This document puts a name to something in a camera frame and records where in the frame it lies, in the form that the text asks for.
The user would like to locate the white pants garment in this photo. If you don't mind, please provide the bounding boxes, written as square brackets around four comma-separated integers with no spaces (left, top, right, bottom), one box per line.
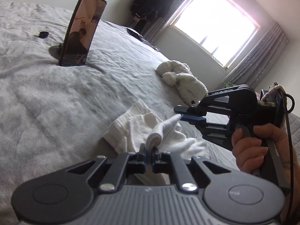
[103,99,235,185]

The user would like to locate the patterned clothes pile by curtain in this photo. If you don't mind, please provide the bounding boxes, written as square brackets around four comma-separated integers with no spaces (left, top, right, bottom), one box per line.
[225,82,235,88]

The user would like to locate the dark hanging clothes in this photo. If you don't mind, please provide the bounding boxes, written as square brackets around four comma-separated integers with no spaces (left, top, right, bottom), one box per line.
[130,0,173,33]

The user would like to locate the person's right hand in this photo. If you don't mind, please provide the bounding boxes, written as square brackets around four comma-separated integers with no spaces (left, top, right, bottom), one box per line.
[231,123,299,224]

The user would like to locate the white plush dog toy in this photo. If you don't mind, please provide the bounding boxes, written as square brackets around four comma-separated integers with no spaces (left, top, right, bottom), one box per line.
[156,60,208,106]

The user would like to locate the pink folded quilt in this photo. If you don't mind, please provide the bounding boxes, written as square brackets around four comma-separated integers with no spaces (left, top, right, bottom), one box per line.
[255,92,261,100]

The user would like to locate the grey window curtain right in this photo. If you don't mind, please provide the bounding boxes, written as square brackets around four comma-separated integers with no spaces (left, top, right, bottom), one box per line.
[217,22,288,89]

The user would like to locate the grey window curtain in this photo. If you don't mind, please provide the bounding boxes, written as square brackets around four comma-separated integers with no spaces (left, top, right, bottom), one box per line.
[143,0,192,44]
[217,22,288,89]

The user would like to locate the grey bed sheet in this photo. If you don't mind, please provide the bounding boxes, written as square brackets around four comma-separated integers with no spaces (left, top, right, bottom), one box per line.
[1,1,183,224]

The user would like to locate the black tablet on bed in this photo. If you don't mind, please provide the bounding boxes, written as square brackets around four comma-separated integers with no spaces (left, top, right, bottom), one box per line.
[127,27,143,40]

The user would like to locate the grey window curtain left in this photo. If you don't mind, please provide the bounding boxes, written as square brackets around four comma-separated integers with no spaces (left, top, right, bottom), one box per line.
[143,0,192,44]

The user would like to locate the black round phone stand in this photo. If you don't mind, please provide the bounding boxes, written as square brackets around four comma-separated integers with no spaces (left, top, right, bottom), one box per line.
[48,43,63,60]

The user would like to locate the smartphone on stand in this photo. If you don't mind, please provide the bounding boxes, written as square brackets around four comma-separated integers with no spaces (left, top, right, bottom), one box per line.
[59,0,107,67]

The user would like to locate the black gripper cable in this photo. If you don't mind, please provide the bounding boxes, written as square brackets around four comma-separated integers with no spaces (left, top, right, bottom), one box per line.
[272,81,297,223]

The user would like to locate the window with white frame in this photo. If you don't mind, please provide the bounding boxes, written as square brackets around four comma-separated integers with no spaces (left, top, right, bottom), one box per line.
[170,0,261,69]

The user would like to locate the small black ring cap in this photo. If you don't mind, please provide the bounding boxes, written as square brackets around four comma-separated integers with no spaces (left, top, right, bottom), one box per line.
[39,31,49,39]

